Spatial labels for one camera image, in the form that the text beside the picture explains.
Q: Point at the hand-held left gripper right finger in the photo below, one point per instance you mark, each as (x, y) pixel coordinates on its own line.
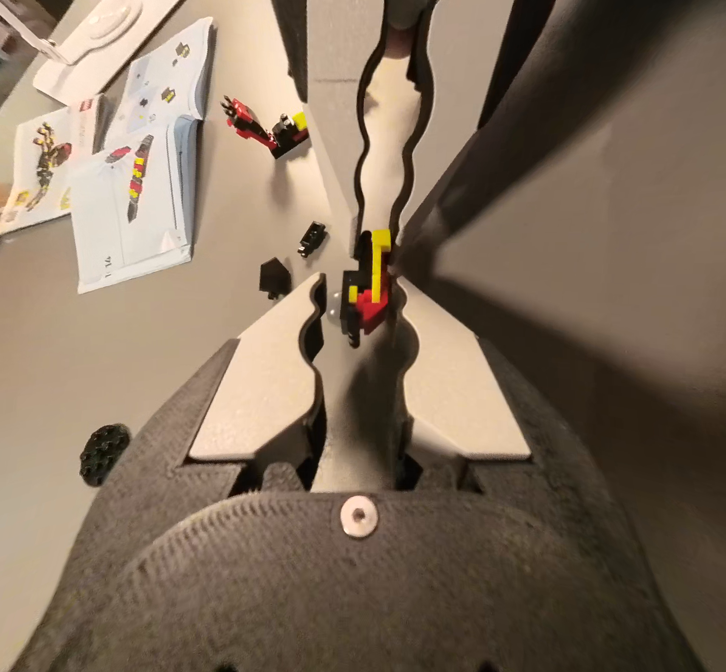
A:
(465, 400)

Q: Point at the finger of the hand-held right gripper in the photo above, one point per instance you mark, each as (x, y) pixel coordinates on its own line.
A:
(334, 59)
(465, 59)

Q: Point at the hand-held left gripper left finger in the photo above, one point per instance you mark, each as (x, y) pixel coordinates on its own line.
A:
(255, 394)

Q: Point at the small black yellow lego assembly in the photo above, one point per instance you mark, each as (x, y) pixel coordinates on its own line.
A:
(371, 286)

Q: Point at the long red yellow lego assembly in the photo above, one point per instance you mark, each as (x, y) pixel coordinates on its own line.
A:
(266, 130)

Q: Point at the black lego slope piece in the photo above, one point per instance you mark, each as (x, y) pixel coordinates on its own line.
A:
(274, 278)

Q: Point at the black round lego plate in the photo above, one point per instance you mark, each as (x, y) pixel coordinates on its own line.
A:
(102, 454)

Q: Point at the black lego clip piece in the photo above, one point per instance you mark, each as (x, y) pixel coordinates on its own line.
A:
(312, 238)

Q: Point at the person's right hand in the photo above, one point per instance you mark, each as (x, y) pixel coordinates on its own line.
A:
(404, 42)

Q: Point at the open instruction booklet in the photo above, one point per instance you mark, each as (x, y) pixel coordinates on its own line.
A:
(153, 201)

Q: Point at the closed instruction booklet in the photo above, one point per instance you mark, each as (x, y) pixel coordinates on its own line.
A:
(39, 173)

